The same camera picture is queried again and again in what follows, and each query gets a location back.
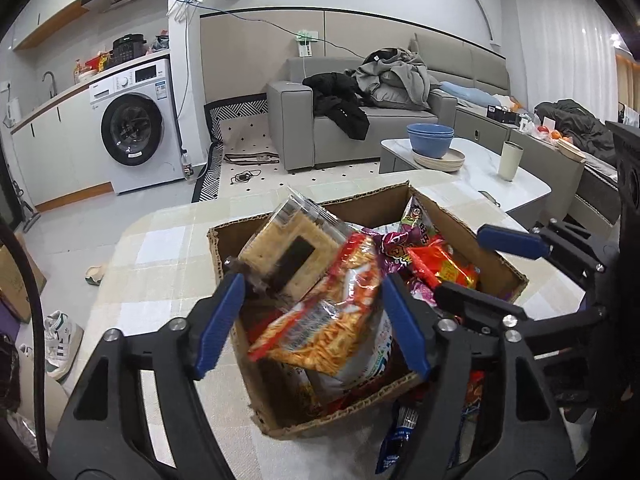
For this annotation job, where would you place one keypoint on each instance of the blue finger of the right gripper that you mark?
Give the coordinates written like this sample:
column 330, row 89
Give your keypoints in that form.
column 481, row 313
column 523, row 244

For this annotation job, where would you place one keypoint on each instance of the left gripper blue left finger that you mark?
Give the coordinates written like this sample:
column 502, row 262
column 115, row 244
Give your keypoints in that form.
column 104, row 433

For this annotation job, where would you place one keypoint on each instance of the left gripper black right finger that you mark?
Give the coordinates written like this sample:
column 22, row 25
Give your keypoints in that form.
column 520, row 433

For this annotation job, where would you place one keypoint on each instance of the red black snack packet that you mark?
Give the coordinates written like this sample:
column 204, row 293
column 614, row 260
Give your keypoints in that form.
column 438, row 262

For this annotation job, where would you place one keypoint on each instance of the red cone crisps bag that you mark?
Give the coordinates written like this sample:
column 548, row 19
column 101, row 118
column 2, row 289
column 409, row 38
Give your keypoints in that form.
column 473, row 395

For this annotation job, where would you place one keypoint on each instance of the purple grape candy bag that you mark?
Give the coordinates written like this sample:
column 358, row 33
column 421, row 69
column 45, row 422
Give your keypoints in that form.
column 414, row 229

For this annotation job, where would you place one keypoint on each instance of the blue cookie packet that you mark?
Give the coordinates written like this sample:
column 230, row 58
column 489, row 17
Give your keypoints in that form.
column 405, row 416

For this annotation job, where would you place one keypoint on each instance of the orange stick snack bag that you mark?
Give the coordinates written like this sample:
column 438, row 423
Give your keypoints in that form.
column 325, row 329

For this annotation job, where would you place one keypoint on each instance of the cracker biscuit packet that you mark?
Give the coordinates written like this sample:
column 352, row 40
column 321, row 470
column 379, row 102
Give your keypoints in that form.
column 291, row 250

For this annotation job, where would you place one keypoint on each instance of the white marble coffee table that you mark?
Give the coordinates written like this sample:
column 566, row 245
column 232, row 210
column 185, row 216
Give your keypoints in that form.
column 480, row 172

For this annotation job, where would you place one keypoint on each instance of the white cup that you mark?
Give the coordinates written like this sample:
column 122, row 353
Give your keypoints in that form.
column 510, row 159

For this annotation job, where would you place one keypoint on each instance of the beige plate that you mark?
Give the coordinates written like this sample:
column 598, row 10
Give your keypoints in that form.
column 450, row 162

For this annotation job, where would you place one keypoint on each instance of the brown SF cardboard box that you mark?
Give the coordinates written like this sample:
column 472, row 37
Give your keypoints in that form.
column 289, row 401

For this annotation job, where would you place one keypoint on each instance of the blue bowl stack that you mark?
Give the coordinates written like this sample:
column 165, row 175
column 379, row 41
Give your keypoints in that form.
column 430, row 140

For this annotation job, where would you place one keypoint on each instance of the grey sofa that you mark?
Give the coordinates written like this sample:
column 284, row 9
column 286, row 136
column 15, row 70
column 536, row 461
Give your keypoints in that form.
column 304, row 140

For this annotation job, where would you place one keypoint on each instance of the small cardboard box on floor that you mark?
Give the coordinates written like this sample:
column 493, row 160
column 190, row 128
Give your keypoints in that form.
column 13, row 290

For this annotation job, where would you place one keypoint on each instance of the plaid tablecloth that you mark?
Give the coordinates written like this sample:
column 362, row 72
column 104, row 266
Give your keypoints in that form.
column 162, row 266

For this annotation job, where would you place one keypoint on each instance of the grey clothes pile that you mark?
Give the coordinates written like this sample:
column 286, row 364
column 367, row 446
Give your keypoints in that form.
column 395, row 78

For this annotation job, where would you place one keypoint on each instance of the black jacket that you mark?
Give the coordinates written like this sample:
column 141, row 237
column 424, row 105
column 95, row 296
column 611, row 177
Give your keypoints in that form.
column 337, row 97

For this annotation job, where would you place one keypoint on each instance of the black white floor rug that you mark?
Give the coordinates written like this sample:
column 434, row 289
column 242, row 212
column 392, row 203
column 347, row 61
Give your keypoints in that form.
column 239, row 147

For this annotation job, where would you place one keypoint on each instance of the white kitchen cabinets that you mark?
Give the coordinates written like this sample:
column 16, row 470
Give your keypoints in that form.
column 60, row 151

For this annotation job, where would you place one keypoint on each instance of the white washing machine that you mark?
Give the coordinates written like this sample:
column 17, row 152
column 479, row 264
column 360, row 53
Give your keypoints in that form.
column 138, row 126

